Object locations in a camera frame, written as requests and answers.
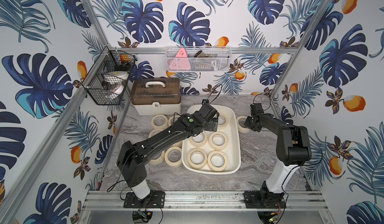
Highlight cream masking tape roll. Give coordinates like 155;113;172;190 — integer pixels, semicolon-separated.
237;116;251;134
168;115;180;126
149;129;164;138
187;148;208;170
165;147;182;168
207;151;229;173
150;151;165;165
218;113;230;130
151;115;169;130
209;132;229;151
189;132;208;148

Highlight white plastic storage tray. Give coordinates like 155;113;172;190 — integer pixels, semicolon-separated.
182;105;241;175

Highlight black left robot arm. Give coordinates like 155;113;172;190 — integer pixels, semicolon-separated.
117;103;220;200

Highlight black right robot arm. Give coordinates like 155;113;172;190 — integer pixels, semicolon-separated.
245;114;312;194

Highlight pink triangle ruler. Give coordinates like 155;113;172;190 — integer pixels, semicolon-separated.
168;48;191;72

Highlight brown lidded white toolbox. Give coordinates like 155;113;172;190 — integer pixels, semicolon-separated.
131;78;182;116

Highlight white round item in basket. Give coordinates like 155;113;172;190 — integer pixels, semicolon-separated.
102;71;129;96

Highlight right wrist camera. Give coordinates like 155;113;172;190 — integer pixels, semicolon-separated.
250;103;264;117

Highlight white mesh wall basket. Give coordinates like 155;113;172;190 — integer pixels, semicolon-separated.
165;47;232;73

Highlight black wire wall basket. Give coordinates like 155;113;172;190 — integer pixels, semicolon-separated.
82;47;138;106

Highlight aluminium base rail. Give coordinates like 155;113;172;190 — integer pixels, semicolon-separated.
83;191;328;212

